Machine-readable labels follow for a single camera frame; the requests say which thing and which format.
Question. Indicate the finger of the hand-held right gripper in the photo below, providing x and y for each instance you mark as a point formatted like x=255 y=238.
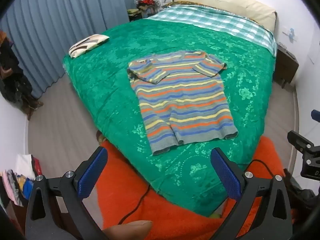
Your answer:
x=298 y=140
x=315 y=115

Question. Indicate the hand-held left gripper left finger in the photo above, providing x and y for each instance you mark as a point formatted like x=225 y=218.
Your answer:
x=92 y=172

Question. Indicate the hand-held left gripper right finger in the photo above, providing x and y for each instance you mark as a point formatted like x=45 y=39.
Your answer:
x=225 y=175

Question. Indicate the striped knit shirt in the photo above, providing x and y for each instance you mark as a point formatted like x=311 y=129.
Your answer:
x=182 y=100

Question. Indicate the colourful stack of clothes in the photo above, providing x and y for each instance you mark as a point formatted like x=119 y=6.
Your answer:
x=22 y=182

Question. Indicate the dark hanging clothes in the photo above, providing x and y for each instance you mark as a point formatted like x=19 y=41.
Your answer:
x=12 y=75

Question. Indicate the pile of clothes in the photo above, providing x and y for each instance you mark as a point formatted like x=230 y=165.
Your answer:
x=146 y=2

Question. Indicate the person's left hand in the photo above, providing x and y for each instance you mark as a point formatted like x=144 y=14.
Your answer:
x=127 y=230

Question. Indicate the dark cloth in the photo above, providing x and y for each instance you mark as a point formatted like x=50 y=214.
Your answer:
x=300 y=192

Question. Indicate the wooden nightstand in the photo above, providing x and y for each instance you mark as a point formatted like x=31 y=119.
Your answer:
x=285 y=65

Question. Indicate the orange fuzzy blanket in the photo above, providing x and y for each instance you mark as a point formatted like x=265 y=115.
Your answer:
x=175 y=225

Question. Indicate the green bed blanket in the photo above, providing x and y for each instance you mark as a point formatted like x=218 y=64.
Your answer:
x=100 y=85

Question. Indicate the cream patterned folded cloth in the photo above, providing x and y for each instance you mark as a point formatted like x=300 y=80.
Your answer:
x=87 y=45

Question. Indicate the green checkered bed sheet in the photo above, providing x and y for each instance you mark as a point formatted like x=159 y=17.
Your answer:
x=212 y=22

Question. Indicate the cream padded headboard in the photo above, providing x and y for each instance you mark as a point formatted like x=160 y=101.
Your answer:
x=225 y=1

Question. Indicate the blue pleated curtain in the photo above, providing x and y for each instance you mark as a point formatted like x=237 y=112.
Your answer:
x=62 y=17

